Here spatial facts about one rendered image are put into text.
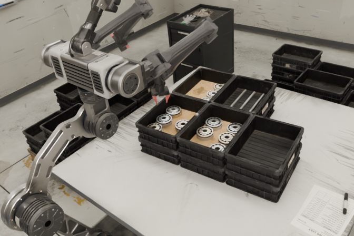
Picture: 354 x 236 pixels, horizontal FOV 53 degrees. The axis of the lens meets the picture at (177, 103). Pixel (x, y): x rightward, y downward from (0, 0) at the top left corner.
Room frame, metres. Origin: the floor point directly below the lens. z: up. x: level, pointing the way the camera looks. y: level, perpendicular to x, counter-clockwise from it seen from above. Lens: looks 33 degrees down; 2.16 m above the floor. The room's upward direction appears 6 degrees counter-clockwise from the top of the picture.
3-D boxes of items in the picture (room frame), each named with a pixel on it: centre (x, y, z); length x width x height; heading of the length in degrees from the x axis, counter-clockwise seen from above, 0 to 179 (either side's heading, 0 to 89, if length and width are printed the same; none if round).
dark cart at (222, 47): (3.63, -0.35, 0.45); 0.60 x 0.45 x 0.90; 137
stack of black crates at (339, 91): (2.53, -1.25, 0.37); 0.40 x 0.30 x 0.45; 47
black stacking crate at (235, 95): (1.95, -0.45, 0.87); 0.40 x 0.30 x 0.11; 143
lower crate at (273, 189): (1.45, -0.45, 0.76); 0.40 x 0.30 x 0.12; 143
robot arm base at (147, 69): (1.40, 0.13, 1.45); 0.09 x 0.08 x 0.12; 47
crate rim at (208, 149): (1.63, -0.21, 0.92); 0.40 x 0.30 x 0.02; 143
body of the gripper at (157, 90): (1.85, 0.09, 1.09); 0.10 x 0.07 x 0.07; 101
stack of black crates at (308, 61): (3.10, -1.23, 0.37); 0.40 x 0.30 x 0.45; 48
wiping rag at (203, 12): (3.74, -0.40, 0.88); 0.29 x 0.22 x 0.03; 137
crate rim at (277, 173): (1.45, -0.45, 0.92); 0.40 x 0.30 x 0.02; 143
